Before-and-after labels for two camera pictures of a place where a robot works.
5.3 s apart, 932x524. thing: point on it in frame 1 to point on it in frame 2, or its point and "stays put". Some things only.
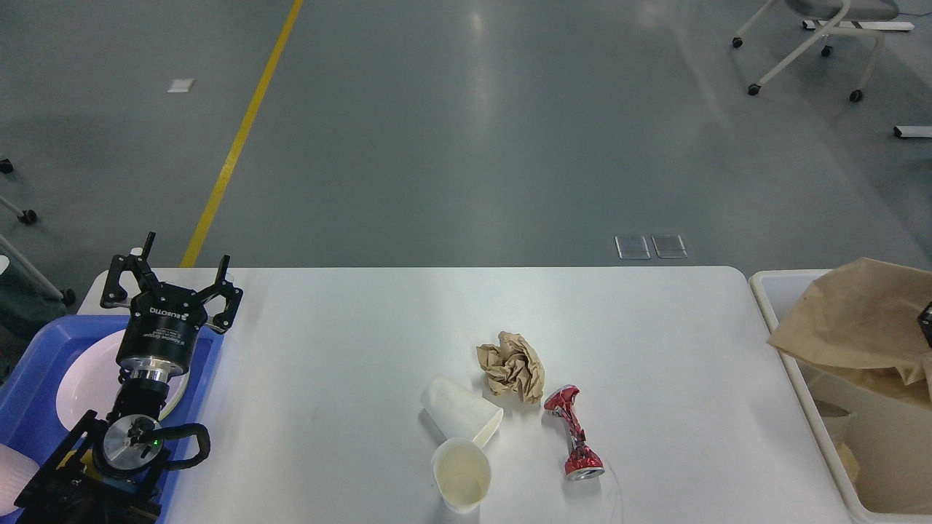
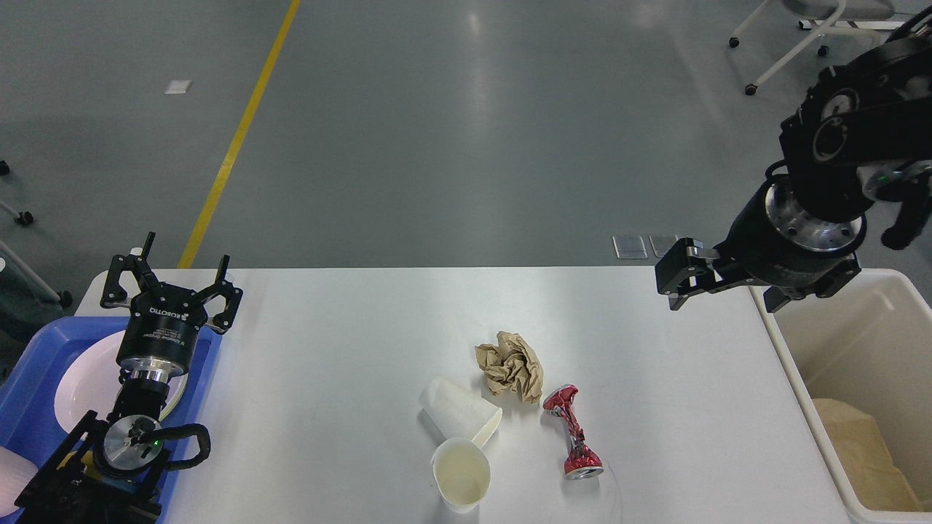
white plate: (89, 383) stays put
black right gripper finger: (925, 319) to (775, 245)
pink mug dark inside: (16, 470) stays put
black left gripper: (159, 339) stays put
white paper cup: (461, 469) stays put
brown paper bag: (866, 316) to (858, 444)
